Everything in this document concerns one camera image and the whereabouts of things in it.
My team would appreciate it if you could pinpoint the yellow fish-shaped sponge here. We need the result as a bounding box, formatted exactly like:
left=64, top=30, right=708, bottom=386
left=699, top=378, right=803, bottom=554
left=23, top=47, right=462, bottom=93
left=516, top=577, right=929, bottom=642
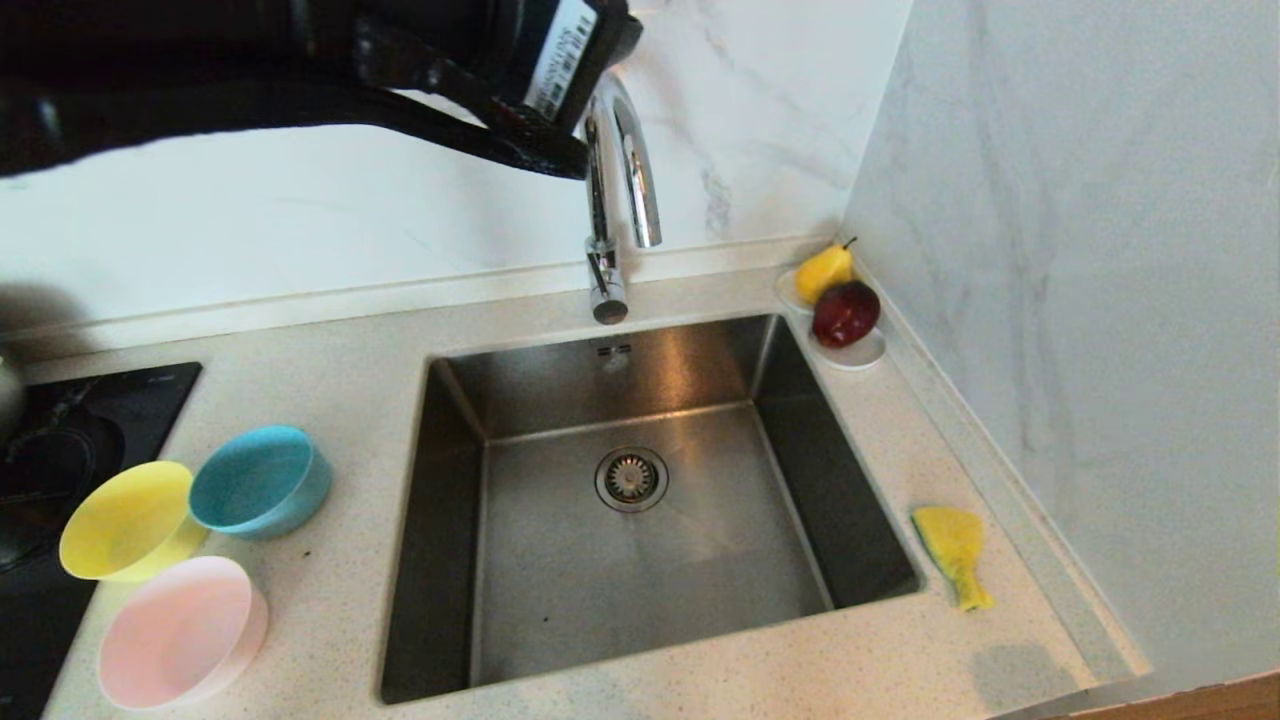
left=911, top=506, right=997, bottom=614

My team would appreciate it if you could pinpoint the stainless steel sink basin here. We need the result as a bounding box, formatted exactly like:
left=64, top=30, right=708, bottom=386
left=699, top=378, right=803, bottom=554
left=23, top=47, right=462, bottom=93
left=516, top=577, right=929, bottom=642
left=378, top=313, right=923, bottom=706

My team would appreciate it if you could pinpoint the chrome gooseneck faucet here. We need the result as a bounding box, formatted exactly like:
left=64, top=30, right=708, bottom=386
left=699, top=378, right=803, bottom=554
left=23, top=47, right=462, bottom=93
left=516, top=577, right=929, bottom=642
left=578, top=72, right=664, bottom=327

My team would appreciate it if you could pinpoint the round metal drain strainer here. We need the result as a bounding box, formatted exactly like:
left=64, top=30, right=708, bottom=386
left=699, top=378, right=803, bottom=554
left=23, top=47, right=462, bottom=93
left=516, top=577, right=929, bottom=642
left=595, top=446, right=670, bottom=515

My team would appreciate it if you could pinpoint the yellow pear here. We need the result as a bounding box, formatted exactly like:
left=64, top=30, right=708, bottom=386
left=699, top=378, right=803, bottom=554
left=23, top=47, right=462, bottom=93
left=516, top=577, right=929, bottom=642
left=794, top=237, right=858, bottom=306

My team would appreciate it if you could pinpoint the dark red apple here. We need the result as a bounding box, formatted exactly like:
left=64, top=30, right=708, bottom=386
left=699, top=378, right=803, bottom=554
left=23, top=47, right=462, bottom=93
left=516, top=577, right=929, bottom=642
left=812, top=280, right=882, bottom=348

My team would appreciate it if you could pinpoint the small white dish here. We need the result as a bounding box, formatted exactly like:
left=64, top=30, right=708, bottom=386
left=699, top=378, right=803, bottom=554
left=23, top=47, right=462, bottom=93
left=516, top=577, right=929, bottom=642
left=778, top=267, right=888, bottom=372

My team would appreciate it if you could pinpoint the blue plastic bowl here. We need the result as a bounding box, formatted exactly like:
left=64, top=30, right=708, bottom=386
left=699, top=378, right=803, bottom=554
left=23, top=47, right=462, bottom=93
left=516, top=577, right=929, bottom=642
left=188, top=425, right=333, bottom=542

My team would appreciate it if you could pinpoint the black induction cooktop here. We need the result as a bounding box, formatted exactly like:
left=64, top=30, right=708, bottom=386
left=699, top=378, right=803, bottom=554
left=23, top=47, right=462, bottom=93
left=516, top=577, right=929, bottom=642
left=0, top=362, right=204, bottom=720

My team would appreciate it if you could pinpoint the pink plastic bowl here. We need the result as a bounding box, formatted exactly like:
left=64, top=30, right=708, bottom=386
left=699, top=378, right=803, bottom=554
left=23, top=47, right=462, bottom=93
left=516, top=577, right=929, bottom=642
left=97, top=556, right=269, bottom=712

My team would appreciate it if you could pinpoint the yellow plastic bowl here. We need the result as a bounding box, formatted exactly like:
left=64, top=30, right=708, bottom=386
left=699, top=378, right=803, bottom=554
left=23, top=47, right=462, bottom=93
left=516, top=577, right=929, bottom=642
left=58, top=460, right=209, bottom=584

